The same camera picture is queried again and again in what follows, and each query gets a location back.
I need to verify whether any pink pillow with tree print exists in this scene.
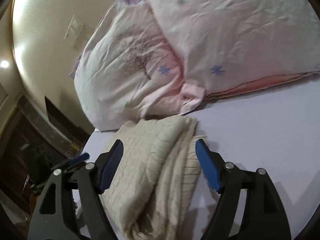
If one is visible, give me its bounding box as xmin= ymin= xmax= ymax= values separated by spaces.
xmin=72 ymin=0 xmax=204 ymax=131

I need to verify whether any cream cable-knit sweater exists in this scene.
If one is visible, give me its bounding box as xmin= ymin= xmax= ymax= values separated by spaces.
xmin=101 ymin=115 xmax=201 ymax=239

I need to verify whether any white wall switch panel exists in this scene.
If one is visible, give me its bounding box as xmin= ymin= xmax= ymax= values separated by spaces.
xmin=64 ymin=15 xmax=84 ymax=48

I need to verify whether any pink floral pillow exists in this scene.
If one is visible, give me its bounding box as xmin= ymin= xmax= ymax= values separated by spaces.
xmin=117 ymin=0 xmax=320 ymax=100

